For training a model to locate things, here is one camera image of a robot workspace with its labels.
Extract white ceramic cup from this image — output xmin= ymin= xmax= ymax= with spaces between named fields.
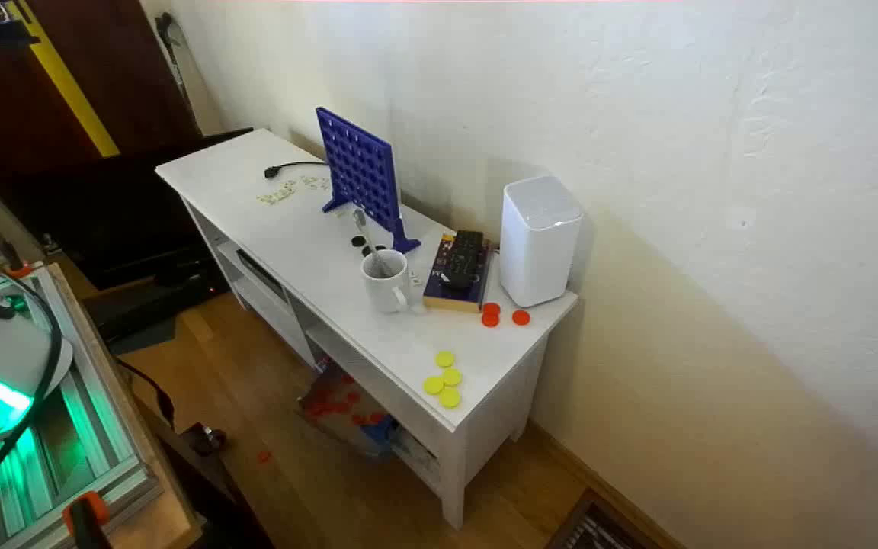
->
xmin=360 ymin=249 xmax=410 ymax=313

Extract dark box with wooden base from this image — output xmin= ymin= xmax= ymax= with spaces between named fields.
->
xmin=424 ymin=231 xmax=487 ymax=312

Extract red game disc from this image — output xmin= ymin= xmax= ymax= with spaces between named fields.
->
xmin=482 ymin=302 xmax=500 ymax=325
xmin=511 ymin=307 xmax=535 ymax=325

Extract white tv bench table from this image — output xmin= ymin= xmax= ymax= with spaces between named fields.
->
xmin=160 ymin=127 xmax=577 ymax=524

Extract white rectangular air purifier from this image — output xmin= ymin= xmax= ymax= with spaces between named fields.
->
xmin=500 ymin=175 xmax=582 ymax=304

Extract blue connect four grid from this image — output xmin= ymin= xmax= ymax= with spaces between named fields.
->
xmin=318 ymin=106 xmax=417 ymax=253

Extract game box on floor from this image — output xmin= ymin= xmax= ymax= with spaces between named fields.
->
xmin=295 ymin=366 xmax=395 ymax=456

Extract small letter tiles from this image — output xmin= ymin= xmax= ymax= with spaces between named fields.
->
xmin=256 ymin=176 xmax=327 ymax=206

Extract black floor vent grille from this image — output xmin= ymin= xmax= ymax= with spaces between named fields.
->
xmin=547 ymin=492 xmax=654 ymax=549

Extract black low furniture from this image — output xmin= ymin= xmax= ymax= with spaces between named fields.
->
xmin=4 ymin=135 xmax=228 ymax=346

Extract dark wooden cabinet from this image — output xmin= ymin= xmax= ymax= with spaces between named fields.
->
xmin=0 ymin=0 xmax=201 ymax=189

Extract orange clamp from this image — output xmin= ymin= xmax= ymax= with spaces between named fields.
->
xmin=60 ymin=492 xmax=113 ymax=549

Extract black cable on table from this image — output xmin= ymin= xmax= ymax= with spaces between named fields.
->
xmin=261 ymin=156 xmax=329 ymax=182

